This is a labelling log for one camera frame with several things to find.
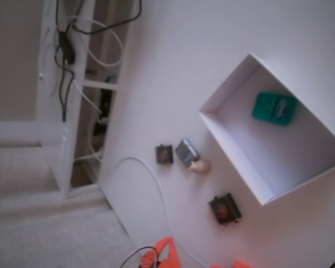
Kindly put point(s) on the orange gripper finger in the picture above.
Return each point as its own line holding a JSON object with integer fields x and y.
{"x": 159, "y": 247}
{"x": 173, "y": 259}

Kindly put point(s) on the green cube box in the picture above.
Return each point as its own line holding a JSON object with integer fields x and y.
{"x": 263, "y": 109}

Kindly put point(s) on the white cardboard bin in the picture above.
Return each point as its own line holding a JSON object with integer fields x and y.
{"x": 268, "y": 156}

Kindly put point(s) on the black clear-lid jewel box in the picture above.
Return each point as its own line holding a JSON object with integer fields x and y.
{"x": 224, "y": 209}
{"x": 164, "y": 154}

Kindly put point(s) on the small beige animal figurine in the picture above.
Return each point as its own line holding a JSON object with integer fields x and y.
{"x": 200, "y": 166}

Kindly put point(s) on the grey metal tin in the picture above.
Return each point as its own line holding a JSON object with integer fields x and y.
{"x": 185, "y": 152}

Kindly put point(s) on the black power strip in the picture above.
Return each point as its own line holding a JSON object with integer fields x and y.
{"x": 104, "y": 97}

